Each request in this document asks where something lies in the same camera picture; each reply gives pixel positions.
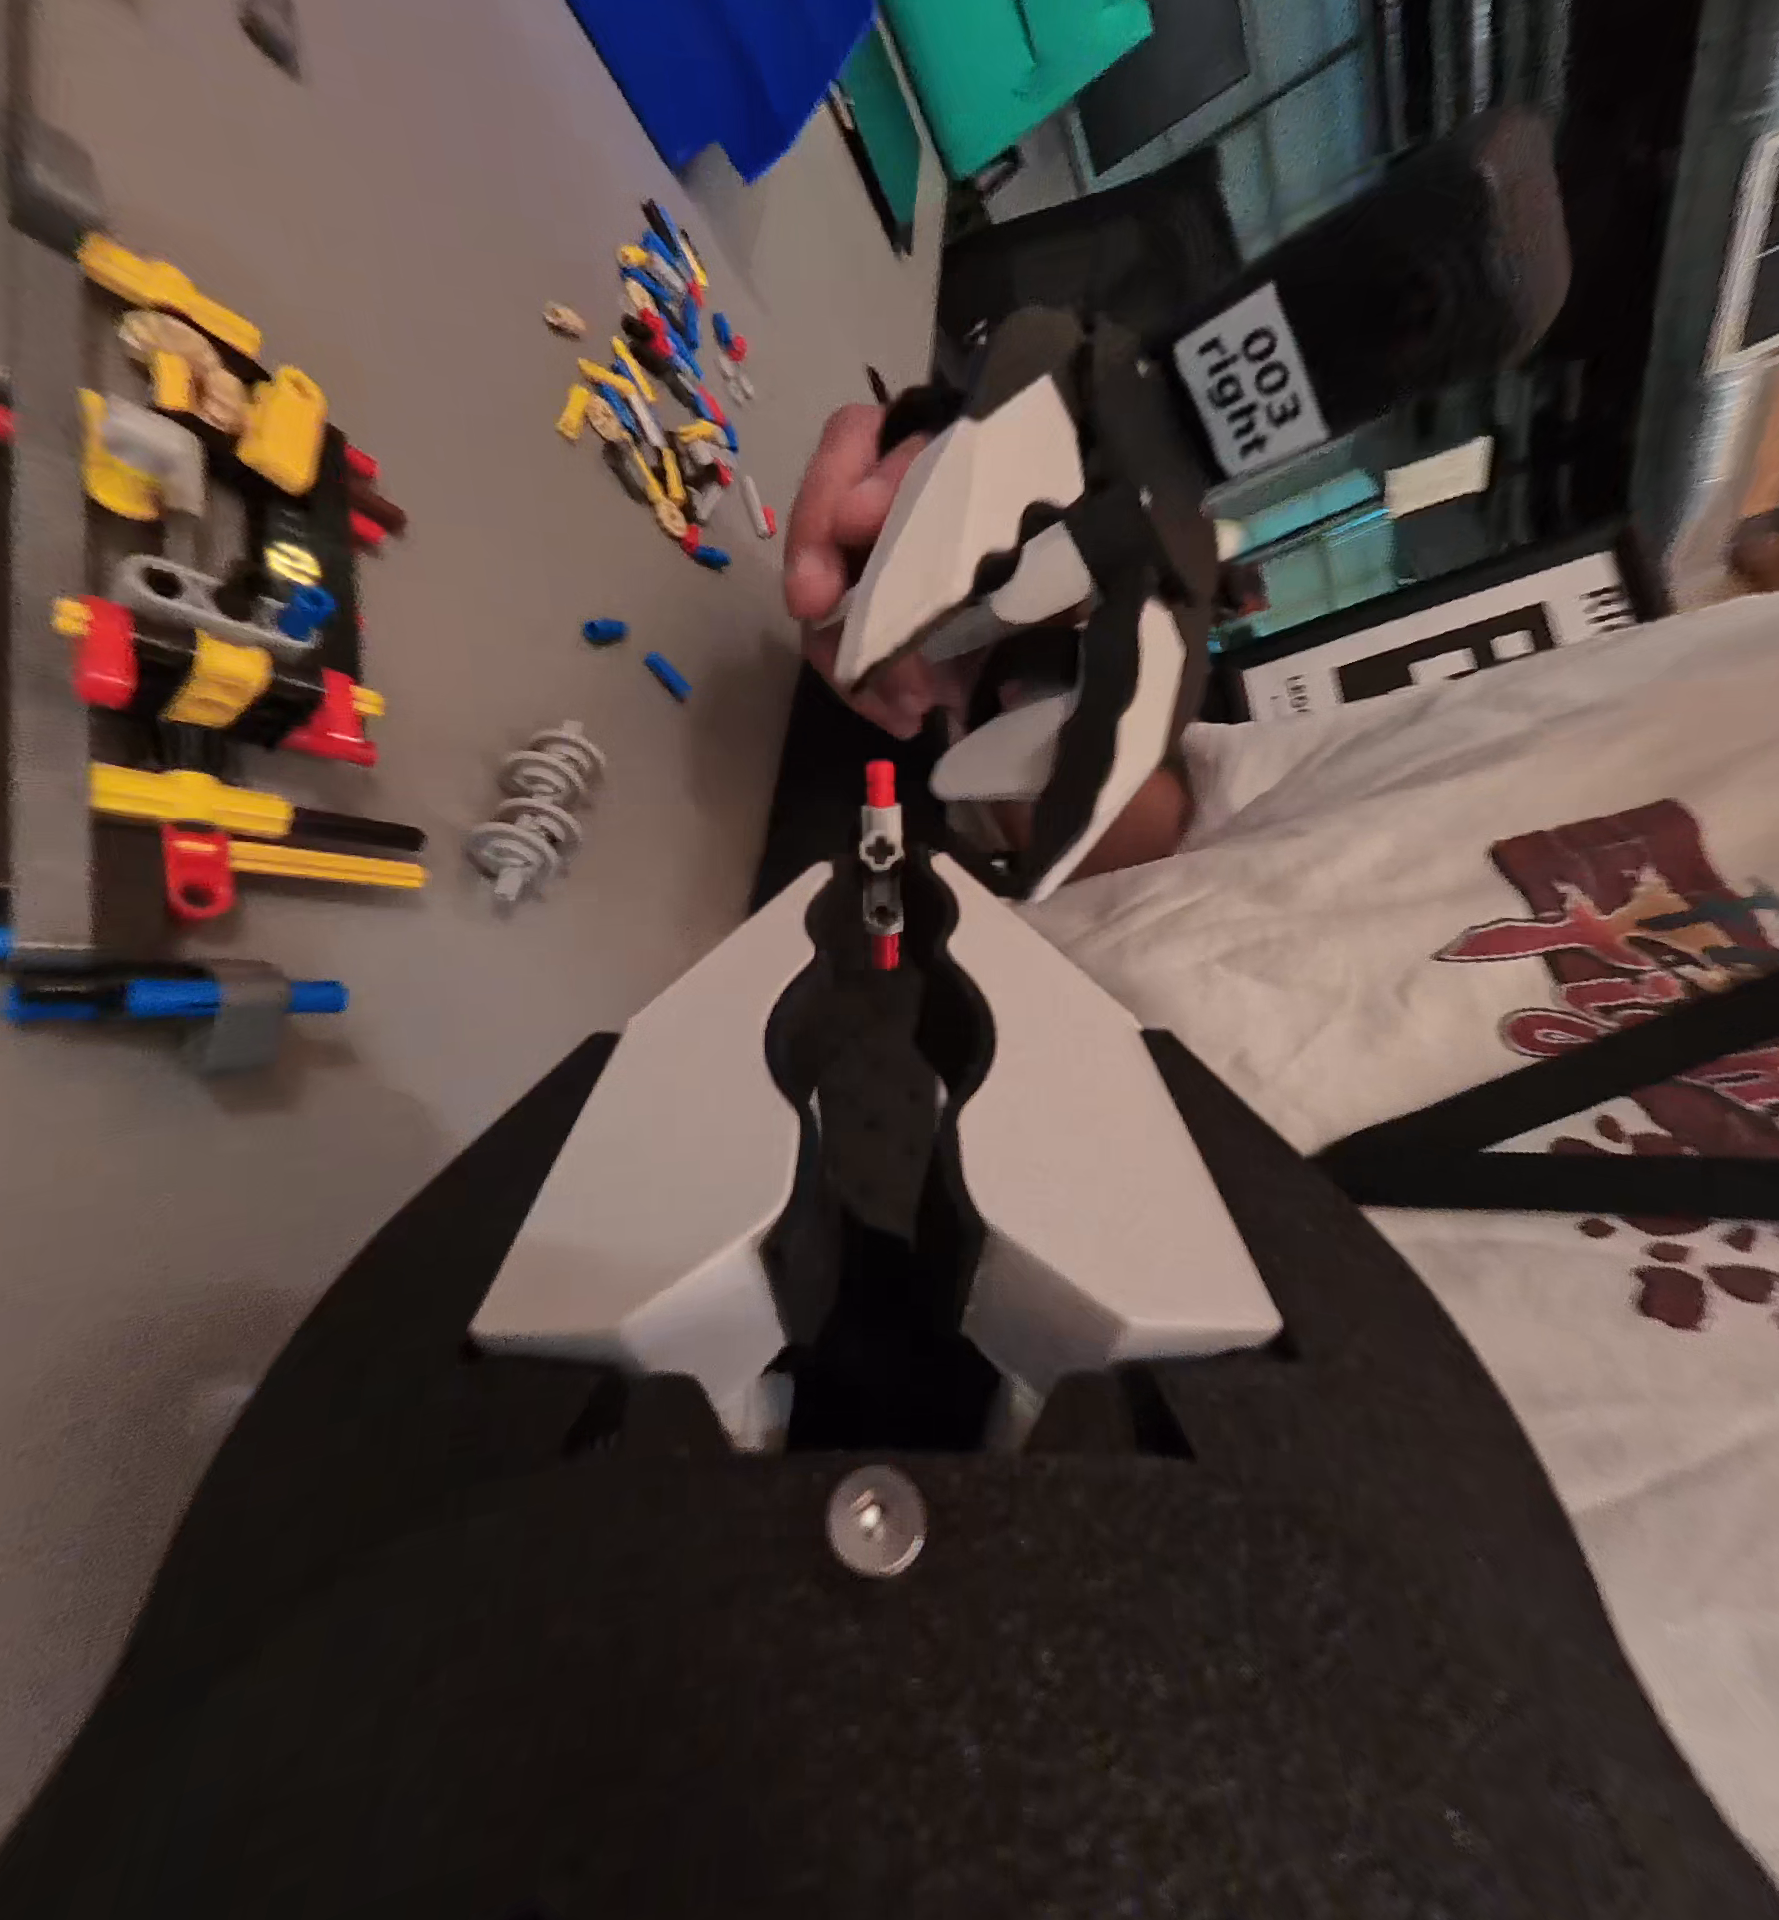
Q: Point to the partly built lego chassis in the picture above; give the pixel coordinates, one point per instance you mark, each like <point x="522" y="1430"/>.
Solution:
<point x="50" y="674"/>

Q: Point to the white printed shirt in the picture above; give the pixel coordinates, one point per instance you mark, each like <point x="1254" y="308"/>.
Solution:
<point x="1429" y="976"/>

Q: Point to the grey three-branch lego connector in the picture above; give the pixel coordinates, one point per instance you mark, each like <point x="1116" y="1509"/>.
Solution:
<point x="883" y="848"/>

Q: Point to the grey lego axle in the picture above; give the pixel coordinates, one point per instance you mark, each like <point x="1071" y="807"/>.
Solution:
<point x="507" y="887"/>

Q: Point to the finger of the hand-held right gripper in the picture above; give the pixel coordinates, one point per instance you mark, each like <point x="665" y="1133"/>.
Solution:
<point x="1151" y="705"/>
<point x="949" y="511"/>

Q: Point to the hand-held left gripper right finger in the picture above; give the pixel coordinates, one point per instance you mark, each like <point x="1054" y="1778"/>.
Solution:
<point x="1131" y="1184"/>

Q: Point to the grey lego pulley disc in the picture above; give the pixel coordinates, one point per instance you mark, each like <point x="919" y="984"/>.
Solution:
<point x="504" y="848"/>
<point x="545" y="819"/>
<point x="537" y="776"/>
<point x="572" y="746"/>

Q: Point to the small black blue lego assembly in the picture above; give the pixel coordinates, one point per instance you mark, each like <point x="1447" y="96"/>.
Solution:
<point x="238" y="1013"/>

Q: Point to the dark grey lego connector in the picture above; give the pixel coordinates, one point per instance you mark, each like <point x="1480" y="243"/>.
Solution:
<point x="271" y="29"/>

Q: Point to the blue plastic bin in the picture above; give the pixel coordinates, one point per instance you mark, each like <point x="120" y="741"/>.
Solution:
<point x="726" y="76"/>

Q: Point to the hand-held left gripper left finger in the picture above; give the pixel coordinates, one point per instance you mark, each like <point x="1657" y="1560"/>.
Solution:
<point x="635" y="1184"/>

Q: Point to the pile of colourful lego pieces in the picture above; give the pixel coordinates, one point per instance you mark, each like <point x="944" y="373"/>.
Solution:
<point x="665" y="390"/>

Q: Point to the person's right hand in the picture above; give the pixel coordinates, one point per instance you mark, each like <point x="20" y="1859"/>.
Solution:
<point x="830" y="511"/>

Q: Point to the person's right forearm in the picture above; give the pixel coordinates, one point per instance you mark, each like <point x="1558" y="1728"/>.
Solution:
<point x="1137" y="819"/>

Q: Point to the teal plastic crate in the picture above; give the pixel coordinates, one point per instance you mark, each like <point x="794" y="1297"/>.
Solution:
<point x="1009" y="60"/>

